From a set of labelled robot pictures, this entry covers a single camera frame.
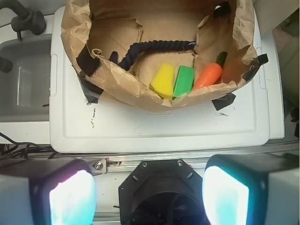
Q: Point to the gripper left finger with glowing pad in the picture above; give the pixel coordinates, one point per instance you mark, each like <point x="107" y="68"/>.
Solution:
<point x="46" y="192"/>

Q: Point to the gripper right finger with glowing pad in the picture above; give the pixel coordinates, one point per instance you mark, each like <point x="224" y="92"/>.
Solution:
<point x="252" y="189"/>

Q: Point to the grey toy sink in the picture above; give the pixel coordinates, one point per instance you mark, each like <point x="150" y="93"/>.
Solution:
<point x="25" y="90"/>

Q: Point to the orange toy carrot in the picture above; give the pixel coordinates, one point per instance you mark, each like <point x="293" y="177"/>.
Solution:
<point x="211" y="73"/>

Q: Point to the green sponge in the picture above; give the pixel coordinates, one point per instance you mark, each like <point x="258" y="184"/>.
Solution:
<point x="184" y="81"/>

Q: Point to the yellow sponge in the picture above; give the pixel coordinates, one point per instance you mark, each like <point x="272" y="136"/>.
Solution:
<point x="162" y="82"/>

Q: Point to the black toy faucet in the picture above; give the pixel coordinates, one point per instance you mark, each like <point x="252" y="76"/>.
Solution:
<point x="25" y="19"/>

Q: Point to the brown paper bag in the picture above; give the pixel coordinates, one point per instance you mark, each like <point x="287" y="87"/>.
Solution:
<point x="92" y="29"/>

